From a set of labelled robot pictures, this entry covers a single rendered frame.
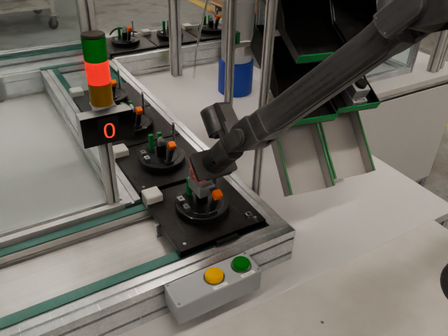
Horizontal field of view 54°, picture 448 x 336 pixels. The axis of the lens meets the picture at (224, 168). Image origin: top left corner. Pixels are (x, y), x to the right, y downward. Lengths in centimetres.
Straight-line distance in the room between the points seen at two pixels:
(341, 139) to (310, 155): 12
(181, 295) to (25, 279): 37
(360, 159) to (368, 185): 21
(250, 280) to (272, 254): 14
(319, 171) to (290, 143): 11
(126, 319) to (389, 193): 90
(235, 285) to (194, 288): 9
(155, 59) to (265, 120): 147
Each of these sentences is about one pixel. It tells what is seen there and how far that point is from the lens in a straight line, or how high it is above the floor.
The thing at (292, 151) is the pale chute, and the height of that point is 107.
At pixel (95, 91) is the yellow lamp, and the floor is 130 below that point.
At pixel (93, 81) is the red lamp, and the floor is 132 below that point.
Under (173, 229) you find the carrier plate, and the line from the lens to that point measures 109.
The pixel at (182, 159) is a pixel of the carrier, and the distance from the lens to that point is 130.
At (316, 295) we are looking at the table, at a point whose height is 86.
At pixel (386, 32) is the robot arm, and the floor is 152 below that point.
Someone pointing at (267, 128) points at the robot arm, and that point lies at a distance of 83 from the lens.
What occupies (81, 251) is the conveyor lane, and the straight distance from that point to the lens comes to 115.
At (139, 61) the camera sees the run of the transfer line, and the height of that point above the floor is 93.
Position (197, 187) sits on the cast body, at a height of 106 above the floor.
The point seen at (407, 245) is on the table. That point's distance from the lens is 133.
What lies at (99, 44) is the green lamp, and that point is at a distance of 96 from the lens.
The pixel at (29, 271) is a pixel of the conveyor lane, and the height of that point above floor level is 92.
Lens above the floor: 170
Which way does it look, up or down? 34 degrees down
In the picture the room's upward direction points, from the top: 2 degrees clockwise
